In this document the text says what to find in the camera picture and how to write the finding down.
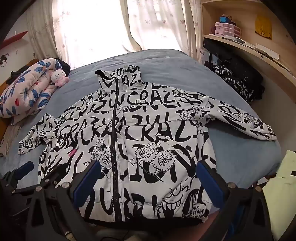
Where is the black and white patterned cloth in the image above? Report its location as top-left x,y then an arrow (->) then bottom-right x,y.
213,65 -> 257,100

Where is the black and white printed jacket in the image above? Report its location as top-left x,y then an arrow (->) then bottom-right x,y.
18,64 -> 277,226

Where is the curved wooden shelf unit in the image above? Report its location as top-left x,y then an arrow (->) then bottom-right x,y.
200,0 -> 296,98

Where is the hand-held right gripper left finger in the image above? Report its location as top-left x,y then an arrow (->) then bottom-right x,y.
28,159 -> 102,241

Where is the light green cloth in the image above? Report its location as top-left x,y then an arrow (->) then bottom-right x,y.
262,149 -> 296,241

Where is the red wall shelf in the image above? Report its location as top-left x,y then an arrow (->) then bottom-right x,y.
0,31 -> 28,50

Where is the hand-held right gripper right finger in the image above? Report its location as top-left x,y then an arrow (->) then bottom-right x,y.
196,159 -> 275,241

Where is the floral sheer curtain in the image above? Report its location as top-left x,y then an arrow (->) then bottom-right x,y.
25,0 -> 141,70
119,0 -> 205,63

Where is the dark cloth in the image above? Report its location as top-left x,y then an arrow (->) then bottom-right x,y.
6,66 -> 30,85

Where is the black garment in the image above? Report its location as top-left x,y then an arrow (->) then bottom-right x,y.
202,38 -> 265,102

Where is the floral padded quilt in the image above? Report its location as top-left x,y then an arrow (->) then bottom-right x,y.
0,58 -> 63,126

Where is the white flat strip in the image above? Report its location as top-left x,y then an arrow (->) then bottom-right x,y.
255,44 -> 280,59

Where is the stack of papers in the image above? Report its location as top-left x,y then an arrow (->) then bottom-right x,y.
222,35 -> 255,50

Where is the bed with blue sheet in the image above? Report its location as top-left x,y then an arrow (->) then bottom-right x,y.
0,49 -> 281,195

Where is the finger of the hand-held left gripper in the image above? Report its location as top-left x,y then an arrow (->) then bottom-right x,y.
5,161 -> 35,183
9,175 -> 60,195

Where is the black knit cloth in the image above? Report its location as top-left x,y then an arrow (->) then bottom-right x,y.
55,59 -> 71,76

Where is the yellow cloth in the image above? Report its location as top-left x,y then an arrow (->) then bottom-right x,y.
255,15 -> 272,37

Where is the beige pillow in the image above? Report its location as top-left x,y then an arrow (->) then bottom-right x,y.
0,125 -> 21,157

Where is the pink and white cat plush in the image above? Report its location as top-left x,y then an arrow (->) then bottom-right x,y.
50,69 -> 70,87

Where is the pink drawer organizer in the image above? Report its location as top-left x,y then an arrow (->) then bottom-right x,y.
215,22 -> 241,37

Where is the white printed box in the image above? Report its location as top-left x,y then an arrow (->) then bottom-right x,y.
200,50 -> 211,66

